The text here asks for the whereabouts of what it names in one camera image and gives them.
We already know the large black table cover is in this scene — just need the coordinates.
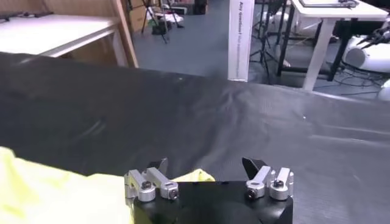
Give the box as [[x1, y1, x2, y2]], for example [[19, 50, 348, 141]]
[[0, 51, 390, 224]]

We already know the yellow-green t-shirt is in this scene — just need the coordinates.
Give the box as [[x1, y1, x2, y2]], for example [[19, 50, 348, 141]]
[[0, 145, 216, 224]]

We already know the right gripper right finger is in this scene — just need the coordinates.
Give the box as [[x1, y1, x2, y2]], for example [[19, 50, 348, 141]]
[[242, 156, 295, 201]]

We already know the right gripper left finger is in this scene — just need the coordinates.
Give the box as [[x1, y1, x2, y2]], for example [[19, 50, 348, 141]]
[[124, 157, 180, 202]]

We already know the light wooden table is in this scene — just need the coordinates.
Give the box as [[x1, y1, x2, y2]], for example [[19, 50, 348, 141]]
[[0, 0, 140, 68]]

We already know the grey closed laptop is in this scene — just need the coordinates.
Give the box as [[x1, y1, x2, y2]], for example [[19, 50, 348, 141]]
[[298, 0, 360, 9]]

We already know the white rectangular table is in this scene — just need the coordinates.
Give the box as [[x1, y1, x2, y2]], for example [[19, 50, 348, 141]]
[[0, 13, 129, 66]]

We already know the white humanoid robot wheeled base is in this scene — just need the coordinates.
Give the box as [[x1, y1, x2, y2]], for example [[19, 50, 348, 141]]
[[342, 18, 390, 74]]

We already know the white standing desk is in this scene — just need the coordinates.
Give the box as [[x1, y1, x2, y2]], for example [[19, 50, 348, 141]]
[[275, 0, 389, 91]]

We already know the tall white cardboard box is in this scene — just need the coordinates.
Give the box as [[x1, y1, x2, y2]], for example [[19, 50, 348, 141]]
[[227, 0, 255, 82]]

